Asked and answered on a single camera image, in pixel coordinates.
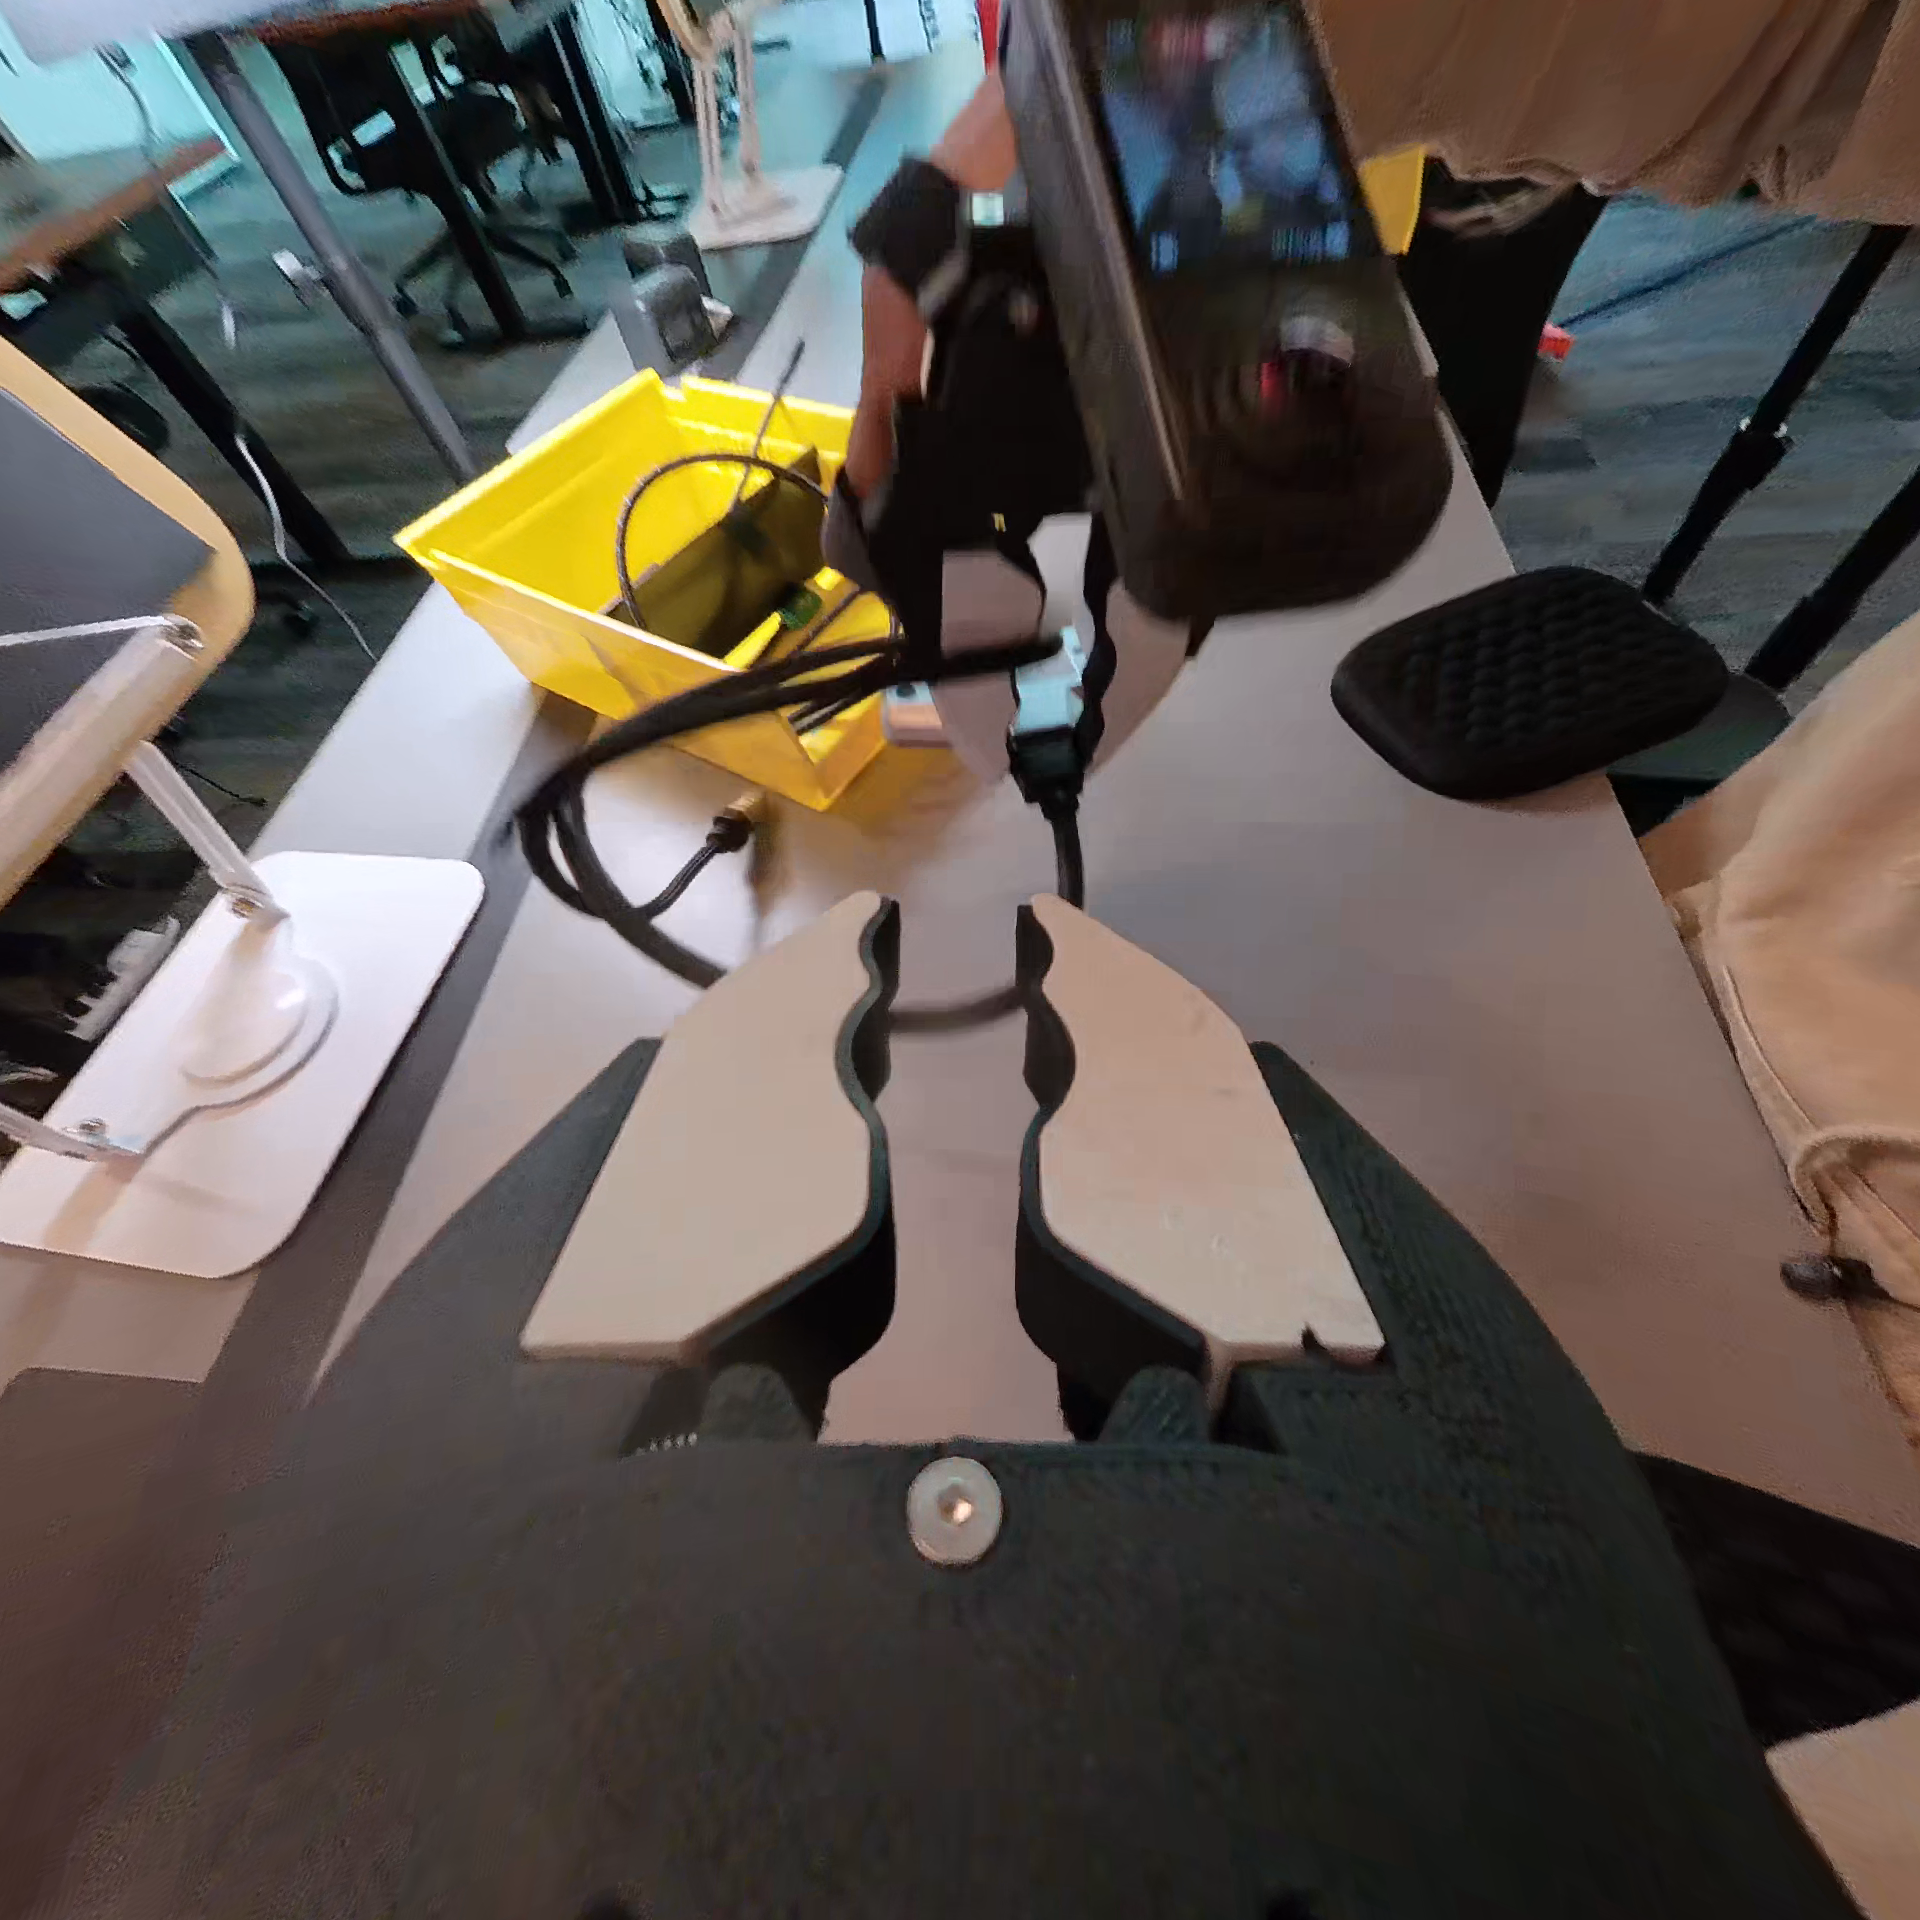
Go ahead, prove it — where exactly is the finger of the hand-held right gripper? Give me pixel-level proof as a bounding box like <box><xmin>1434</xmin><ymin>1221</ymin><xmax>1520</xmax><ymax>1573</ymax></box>
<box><xmin>935</xmin><ymin>546</ymin><xmax>1052</xmax><ymax>784</ymax></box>
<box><xmin>1079</xmin><ymin>589</ymin><xmax>1192</xmax><ymax>778</ymax></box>

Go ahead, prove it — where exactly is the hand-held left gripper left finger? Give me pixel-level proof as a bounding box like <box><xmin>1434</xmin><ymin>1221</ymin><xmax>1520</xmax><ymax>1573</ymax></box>
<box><xmin>518</xmin><ymin>892</ymin><xmax>904</xmax><ymax>1366</ymax></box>

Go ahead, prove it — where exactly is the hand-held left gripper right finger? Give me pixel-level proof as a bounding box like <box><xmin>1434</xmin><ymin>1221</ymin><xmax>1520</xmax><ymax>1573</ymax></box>
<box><xmin>1017</xmin><ymin>893</ymin><xmax>1390</xmax><ymax>1376</ymax></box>

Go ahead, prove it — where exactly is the black braided hdmi cable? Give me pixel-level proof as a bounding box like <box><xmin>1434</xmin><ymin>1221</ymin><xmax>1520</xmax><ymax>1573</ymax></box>
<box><xmin>515</xmin><ymin>630</ymin><xmax>1104</xmax><ymax>1040</ymax></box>

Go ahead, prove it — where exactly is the yellow storage bin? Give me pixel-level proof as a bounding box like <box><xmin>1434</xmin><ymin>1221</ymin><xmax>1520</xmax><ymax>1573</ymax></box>
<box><xmin>392</xmin><ymin>363</ymin><xmax>966</xmax><ymax>817</ymax></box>
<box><xmin>1354</xmin><ymin>146</ymin><xmax>1431</xmax><ymax>260</ymax></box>

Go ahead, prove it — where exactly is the person's right forearm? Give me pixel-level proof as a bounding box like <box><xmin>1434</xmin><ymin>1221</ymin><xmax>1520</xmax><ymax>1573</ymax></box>
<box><xmin>1303</xmin><ymin>0</ymin><xmax>1920</xmax><ymax>232</ymax></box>

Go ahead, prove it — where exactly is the person's right hand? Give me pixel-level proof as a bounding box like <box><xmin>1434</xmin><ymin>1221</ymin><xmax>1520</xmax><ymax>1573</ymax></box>
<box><xmin>844</xmin><ymin>72</ymin><xmax>1025</xmax><ymax>497</ymax></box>

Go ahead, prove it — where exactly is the black bin divider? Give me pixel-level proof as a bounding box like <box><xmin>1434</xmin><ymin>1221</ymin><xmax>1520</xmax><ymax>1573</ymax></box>
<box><xmin>642</xmin><ymin>449</ymin><xmax>831</xmax><ymax>649</ymax></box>

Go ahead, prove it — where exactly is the black chair armrest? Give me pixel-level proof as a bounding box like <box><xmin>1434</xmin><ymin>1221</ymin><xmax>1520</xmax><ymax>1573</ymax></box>
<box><xmin>1329</xmin><ymin>562</ymin><xmax>1796</xmax><ymax>806</ymax></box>

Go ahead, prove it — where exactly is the white tablet stand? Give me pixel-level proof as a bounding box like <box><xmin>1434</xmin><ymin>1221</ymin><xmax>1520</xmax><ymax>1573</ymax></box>
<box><xmin>0</xmin><ymin>731</ymin><xmax>491</xmax><ymax>1286</ymax></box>

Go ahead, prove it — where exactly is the small grey device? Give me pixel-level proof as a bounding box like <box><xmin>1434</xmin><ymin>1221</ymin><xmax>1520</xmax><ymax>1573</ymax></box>
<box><xmin>612</xmin><ymin>238</ymin><xmax>742</xmax><ymax>373</ymax></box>

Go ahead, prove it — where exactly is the wooden framed panel with stand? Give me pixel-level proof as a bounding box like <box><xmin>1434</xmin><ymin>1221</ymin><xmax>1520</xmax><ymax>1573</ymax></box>
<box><xmin>657</xmin><ymin>0</ymin><xmax>854</xmax><ymax>251</ymax></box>

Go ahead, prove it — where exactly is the person's torso in beige hoodie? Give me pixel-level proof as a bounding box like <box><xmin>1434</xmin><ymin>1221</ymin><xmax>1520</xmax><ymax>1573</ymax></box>
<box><xmin>1640</xmin><ymin>612</ymin><xmax>1920</xmax><ymax>1445</ymax></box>

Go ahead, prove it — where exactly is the black office chair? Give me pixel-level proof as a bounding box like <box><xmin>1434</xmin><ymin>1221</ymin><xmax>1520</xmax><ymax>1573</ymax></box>
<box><xmin>298</xmin><ymin>27</ymin><xmax>591</xmax><ymax>349</ymax></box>

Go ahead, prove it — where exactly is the wooden top desk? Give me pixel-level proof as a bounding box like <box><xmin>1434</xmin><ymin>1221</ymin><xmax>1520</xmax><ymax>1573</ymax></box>
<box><xmin>0</xmin><ymin>133</ymin><xmax>366</xmax><ymax>576</ymax></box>

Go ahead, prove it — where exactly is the thin black braided cable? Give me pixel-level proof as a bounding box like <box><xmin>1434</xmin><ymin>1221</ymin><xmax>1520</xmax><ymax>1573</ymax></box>
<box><xmin>744</xmin><ymin>336</ymin><xmax>812</xmax><ymax>518</ymax></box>

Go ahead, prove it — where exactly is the braided cable with green plug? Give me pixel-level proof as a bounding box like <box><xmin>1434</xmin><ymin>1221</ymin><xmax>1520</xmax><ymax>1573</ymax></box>
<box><xmin>604</xmin><ymin>454</ymin><xmax>842</xmax><ymax>640</ymax></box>

